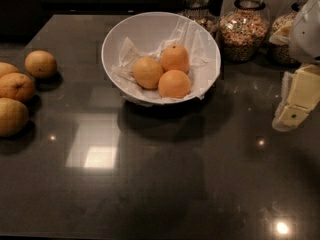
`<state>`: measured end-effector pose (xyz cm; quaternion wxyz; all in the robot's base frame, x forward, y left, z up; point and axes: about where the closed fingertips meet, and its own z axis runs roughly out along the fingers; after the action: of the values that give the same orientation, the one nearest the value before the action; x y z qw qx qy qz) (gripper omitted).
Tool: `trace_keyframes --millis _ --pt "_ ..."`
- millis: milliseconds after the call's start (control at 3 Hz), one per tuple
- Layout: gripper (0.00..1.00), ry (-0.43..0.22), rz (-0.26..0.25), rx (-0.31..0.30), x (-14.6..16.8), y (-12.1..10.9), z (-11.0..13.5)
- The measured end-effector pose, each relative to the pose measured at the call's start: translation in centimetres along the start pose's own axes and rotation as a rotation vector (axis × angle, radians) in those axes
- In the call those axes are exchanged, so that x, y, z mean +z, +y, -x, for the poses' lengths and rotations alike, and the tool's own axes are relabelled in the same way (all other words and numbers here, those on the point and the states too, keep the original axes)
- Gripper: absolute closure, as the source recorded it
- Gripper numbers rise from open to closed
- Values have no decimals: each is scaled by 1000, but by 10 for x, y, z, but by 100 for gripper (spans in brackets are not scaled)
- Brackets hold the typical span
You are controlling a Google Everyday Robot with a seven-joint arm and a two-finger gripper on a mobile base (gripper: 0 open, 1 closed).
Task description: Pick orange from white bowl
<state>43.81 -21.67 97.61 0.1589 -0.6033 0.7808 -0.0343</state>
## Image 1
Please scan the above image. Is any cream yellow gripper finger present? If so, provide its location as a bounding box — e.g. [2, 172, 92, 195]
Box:
[272, 64, 320, 132]

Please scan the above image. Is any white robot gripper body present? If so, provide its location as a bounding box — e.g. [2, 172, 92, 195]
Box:
[289, 0, 320, 64]

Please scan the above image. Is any white paper bowl liner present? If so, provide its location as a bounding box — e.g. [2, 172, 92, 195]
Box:
[110, 16, 221, 105]

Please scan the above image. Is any white ceramic bowl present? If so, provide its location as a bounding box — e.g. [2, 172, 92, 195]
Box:
[100, 11, 222, 105]

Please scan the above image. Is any right glass jar with grains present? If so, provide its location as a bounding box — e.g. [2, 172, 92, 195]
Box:
[267, 0, 308, 67]

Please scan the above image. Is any glass jar with grains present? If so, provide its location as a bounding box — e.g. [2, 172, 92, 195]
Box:
[219, 0, 270, 63]
[267, 0, 308, 67]
[180, 0, 218, 37]

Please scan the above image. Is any middle glass jar with grains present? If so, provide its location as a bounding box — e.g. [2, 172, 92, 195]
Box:
[219, 0, 270, 63]

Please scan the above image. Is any left glass jar with grains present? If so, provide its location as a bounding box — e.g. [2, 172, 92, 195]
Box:
[180, 0, 218, 37]

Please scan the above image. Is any orange on table back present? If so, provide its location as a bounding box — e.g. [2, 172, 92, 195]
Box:
[25, 50, 57, 79]

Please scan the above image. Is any yellowish orange on table front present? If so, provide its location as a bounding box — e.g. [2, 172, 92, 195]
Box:
[0, 98, 29, 137]

